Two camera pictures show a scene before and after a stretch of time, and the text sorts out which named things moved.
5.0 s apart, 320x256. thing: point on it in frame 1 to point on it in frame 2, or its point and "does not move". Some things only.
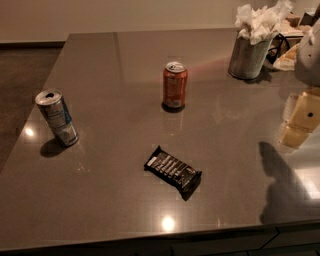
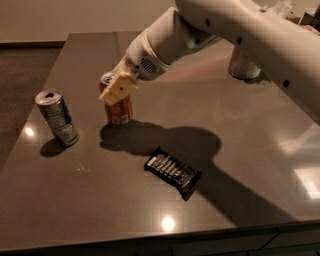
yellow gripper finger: [289, 107] to [121, 67]
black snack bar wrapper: [174, 171] does not move
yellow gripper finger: [305, 120] to [122, 86]
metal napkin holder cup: [246, 59] does not move
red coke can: [174, 87] to [120, 112]
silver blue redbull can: [55, 110] does not move
